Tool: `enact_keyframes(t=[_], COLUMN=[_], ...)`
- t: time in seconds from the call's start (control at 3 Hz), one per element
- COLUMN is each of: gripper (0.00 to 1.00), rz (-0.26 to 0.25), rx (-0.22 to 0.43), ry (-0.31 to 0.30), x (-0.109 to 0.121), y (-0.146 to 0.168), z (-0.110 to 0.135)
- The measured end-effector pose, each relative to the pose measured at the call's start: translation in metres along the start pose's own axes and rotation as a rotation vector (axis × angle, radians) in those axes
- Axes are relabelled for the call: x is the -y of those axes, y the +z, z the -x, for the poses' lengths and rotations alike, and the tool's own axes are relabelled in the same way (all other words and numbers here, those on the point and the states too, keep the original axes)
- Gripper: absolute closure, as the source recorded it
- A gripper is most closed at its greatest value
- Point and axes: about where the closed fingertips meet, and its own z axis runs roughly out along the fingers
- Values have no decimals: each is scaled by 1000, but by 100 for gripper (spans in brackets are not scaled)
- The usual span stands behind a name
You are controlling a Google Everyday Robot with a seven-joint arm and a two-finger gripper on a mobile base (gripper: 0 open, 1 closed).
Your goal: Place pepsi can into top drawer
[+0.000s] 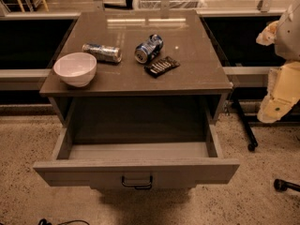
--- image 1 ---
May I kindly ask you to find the silver blue energy drink can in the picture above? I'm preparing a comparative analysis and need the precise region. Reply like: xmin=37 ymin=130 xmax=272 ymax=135
xmin=82 ymin=43 xmax=122 ymax=63

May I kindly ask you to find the blue pepsi can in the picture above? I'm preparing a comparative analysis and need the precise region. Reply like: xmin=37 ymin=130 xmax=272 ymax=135
xmin=134 ymin=34 xmax=163 ymax=64

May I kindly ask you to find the white ceramic bowl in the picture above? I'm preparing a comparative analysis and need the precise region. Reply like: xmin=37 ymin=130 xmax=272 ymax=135
xmin=53 ymin=52 xmax=97 ymax=87

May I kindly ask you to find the grey cabinet with glossy top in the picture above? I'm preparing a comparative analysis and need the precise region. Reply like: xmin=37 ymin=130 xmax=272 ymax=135
xmin=38 ymin=9 xmax=234 ymax=145

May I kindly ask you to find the black chair leg with caster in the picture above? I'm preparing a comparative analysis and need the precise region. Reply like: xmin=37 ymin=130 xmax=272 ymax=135
xmin=232 ymin=97 xmax=258 ymax=152

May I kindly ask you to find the black drawer handle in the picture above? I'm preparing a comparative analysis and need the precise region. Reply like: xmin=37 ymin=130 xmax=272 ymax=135
xmin=121 ymin=175 xmax=153 ymax=190

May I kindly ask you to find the open grey top drawer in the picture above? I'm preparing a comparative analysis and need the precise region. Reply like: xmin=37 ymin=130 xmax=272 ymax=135
xmin=33 ymin=94 xmax=241 ymax=191

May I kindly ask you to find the black cable on floor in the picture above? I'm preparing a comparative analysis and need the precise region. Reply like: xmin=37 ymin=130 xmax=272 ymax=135
xmin=37 ymin=217 xmax=91 ymax=225

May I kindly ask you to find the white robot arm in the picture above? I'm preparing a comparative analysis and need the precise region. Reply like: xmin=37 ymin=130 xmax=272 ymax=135
xmin=256 ymin=0 xmax=300 ymax=124

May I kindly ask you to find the black snack packet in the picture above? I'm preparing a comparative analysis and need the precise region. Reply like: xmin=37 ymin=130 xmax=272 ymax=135
xmin=143 ymin=56 xmax=180 ymax=78

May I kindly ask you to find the black caster leg at right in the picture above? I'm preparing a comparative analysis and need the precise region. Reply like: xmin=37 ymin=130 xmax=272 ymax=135
xmin=274 ymin=179 xmax=300 ymax=192

